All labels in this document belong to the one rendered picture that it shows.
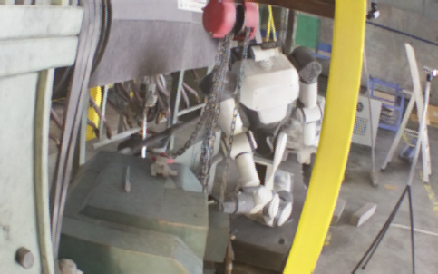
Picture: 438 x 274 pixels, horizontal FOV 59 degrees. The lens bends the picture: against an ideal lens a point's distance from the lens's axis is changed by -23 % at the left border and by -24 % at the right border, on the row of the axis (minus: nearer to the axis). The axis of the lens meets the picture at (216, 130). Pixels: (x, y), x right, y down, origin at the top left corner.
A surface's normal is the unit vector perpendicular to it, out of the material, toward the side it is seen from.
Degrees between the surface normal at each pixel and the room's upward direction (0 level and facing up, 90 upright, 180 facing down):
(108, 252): 90
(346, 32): 90
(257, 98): 114
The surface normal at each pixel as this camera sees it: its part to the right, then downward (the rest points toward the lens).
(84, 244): 0.03, 0.22
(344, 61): -0.30, 0.17
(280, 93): 0.27, 0.62
